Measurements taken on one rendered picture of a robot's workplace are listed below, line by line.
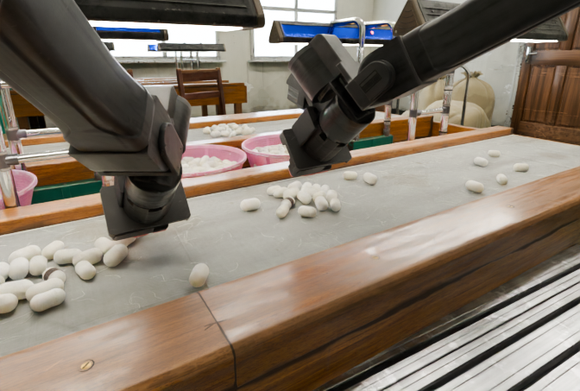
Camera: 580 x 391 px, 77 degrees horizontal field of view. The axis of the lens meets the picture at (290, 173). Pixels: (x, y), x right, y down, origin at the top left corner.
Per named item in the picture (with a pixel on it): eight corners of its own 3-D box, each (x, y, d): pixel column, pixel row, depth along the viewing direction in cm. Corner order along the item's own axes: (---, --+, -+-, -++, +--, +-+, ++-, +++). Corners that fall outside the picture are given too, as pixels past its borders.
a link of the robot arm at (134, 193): (131, 155, 45) (135, 126, 40) (179, 164, 47) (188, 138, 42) (119, 208, 42) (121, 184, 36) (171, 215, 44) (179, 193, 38)
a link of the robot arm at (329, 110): (302, 111, 50) (327, 79, 44) (330, 100, 53) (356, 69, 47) (331, 153, 49) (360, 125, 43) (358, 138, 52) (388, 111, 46)
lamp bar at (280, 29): (411, 45, 150) (412, 26, 147) (279, 42, 118) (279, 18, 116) (396, 46, 156) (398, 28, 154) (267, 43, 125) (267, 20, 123)
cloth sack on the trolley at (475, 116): (495, 143, 345) (502, 103, 334) (443, 153, 311) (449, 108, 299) (444, 133, 392) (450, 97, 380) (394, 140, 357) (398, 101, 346)
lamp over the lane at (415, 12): (568, 40, 104) (574, 13, 102) (421, 34, 73) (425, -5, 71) (538, 41, 111) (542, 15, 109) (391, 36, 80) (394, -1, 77)
